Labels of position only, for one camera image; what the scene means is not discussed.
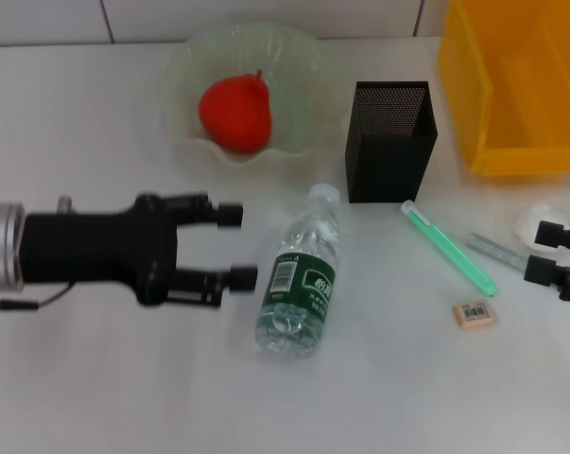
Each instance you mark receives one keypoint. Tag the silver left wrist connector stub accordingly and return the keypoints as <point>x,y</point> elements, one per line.
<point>64,204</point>

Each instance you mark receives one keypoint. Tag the black mesh pen holder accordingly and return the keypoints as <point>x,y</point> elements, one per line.
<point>384,165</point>

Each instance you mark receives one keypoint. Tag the green glass fruit plate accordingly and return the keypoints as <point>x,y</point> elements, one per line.
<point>298,94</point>

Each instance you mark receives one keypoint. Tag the yellow plastic bin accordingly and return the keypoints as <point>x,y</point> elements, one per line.
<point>525,156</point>

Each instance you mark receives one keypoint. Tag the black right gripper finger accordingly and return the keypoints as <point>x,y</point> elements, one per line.
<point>542,269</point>
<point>551,234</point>

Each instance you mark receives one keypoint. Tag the silver glitter pen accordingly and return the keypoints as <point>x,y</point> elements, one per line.
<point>495,250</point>

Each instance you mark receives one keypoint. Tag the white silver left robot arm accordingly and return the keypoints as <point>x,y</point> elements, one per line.
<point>1,250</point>

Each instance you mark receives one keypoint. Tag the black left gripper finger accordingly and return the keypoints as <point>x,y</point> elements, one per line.
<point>230,215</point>
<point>244,276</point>

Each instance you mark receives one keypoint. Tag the green translucent pen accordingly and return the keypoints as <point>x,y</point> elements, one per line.
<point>443,241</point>

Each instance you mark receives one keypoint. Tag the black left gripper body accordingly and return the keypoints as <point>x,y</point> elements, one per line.
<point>100,248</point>

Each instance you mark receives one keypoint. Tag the orange fruit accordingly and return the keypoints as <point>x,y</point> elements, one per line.
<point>235,113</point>

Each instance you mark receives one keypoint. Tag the white paper ball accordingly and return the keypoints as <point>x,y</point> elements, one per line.
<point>525,227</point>

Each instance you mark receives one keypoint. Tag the beige eraser with barcode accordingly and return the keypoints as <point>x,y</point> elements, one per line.
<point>473,314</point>

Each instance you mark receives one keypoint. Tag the clear green-label water bottle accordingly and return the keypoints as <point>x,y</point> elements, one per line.
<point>294,284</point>

